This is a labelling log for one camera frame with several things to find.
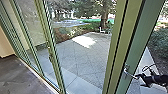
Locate metal garden bench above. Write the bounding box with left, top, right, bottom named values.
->
left=98, top=26, right=112, bottom=35

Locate metal door handle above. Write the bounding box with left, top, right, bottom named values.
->
left=122, top=64, right=139, bottom=81

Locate dark window frame handle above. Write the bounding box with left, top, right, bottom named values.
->
left=47, top=53, right=54, bottom=64

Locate green framed window wall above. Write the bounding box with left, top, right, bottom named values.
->
left=0, top=0, right=118, bottom=94

